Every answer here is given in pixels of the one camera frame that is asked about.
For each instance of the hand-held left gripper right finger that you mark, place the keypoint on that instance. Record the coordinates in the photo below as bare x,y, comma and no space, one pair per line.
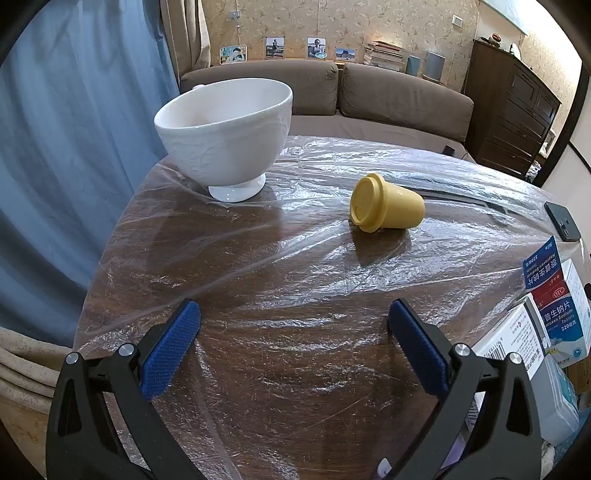
418,350

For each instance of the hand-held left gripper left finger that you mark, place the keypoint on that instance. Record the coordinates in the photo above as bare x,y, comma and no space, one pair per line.
171,350

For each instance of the yellow lidded cup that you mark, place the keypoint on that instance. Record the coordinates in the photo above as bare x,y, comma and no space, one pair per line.
392,207

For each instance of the flat white medicine box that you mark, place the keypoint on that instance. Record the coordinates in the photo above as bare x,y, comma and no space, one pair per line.
508,337

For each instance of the open-flap medicine box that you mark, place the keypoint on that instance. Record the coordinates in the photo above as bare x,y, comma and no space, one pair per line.
561,314

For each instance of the clear plastic box teal label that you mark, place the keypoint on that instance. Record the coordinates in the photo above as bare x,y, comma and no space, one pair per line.
556,406

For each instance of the beige ribbed cloth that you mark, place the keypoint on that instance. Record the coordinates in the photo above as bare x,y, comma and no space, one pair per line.
23,392

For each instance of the blue smartphone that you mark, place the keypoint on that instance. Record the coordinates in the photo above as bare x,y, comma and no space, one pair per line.
561,221

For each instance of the black charger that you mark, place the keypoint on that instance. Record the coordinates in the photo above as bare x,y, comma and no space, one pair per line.
449,150

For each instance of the blue curtain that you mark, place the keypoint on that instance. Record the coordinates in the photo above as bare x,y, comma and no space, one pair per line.
69,161

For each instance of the white footed ceramic bowl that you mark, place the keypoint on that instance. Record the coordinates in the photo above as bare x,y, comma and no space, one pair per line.
221,138

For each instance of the brown sofa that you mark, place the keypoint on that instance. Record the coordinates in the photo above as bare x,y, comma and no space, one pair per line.
392,120

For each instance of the brown sofa back cushion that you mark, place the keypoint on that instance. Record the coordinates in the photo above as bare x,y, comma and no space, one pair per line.
406,101
277,87

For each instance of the dark wooden dresser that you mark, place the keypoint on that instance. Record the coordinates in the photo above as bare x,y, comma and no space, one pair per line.
508,115

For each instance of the grey cylinder speaker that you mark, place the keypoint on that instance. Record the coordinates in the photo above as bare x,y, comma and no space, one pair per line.
434,67

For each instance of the teal cylinder speaker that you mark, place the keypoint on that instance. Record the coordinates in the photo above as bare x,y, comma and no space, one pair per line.
413,65

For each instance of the stack of books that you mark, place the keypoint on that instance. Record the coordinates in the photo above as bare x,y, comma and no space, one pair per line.
385,56

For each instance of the teal framed cartoon photo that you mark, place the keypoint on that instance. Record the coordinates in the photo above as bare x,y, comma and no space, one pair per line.
233,54

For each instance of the building landscape photo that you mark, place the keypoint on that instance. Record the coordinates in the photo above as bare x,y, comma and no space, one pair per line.
345,55

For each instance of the round white mirror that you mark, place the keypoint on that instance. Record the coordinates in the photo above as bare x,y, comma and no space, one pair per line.
515,50

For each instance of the beige patterned curtain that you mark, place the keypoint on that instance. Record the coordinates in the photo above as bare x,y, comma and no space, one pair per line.
184,32

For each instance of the sunglasses person photo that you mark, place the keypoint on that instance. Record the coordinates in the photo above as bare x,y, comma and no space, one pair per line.
317,48

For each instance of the standing person photo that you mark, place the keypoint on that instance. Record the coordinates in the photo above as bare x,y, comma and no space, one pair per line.
275,48

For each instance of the small figurine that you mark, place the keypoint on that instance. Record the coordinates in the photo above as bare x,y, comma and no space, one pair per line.
494,39

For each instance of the white wall switch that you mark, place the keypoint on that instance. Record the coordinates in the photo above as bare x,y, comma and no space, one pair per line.
457,20

